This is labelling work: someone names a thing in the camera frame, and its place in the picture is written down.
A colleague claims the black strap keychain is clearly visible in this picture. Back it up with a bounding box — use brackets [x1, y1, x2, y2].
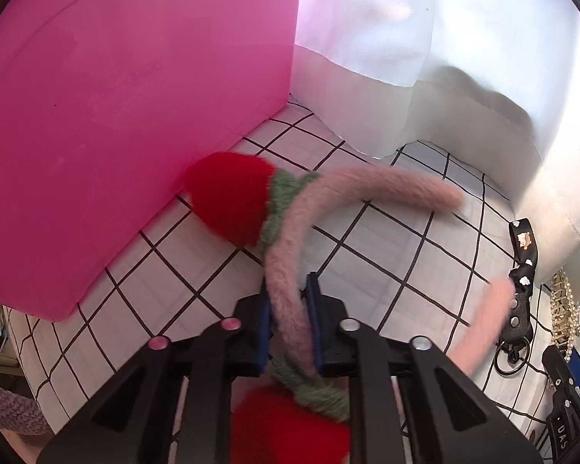
[494, 218, 535, 377]

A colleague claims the pink plastic basin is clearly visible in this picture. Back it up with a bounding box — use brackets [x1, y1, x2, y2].
[0, 0, 304, 322]

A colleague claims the pearl hair claw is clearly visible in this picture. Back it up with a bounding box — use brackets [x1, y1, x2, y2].
[550, 271, 580, 363]

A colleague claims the pink strawberry plush headband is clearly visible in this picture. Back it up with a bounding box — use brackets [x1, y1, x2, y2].
[183, 151, 517, 464]

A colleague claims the sheer white curtain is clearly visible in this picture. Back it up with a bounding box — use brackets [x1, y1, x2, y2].
[290, 0, 445, 90]

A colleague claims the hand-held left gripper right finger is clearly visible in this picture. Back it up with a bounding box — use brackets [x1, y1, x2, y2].
[305, 271, 544, 464]

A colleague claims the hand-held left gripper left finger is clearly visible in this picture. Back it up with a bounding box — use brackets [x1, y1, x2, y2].
[36, 292, 274, 464]

